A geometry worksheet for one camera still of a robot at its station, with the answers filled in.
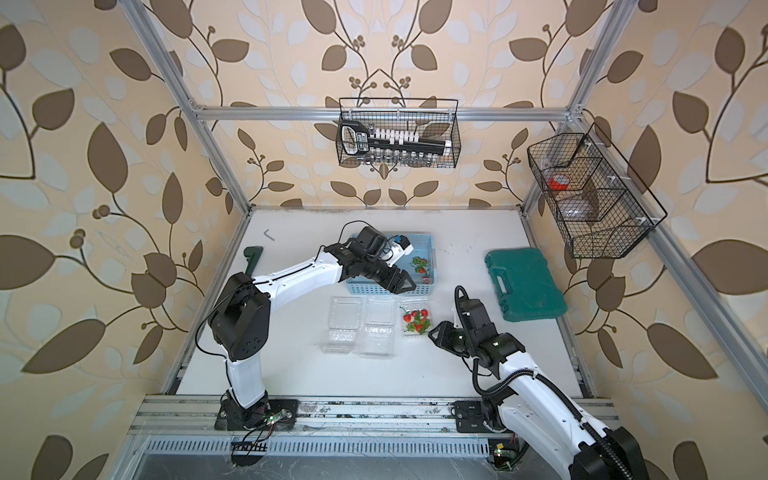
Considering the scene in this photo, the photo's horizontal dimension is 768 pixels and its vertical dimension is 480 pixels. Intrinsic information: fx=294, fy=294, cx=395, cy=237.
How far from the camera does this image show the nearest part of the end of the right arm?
2.04ft

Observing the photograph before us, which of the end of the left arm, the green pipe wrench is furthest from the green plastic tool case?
the green pipe wrench

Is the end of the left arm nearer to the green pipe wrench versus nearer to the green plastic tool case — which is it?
the green plastic tool case

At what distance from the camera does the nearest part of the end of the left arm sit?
2.48 ft

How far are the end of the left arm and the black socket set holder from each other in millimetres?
344

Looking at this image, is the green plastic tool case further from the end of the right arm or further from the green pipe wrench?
the green pipe wrench

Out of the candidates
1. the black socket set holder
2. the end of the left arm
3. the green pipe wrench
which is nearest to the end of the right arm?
the end of the left arm

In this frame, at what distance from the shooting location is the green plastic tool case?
90 centimetres

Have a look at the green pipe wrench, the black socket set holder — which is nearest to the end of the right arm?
the black socket set holder

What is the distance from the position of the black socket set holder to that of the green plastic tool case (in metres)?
0.42

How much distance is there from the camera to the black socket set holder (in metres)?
0.82
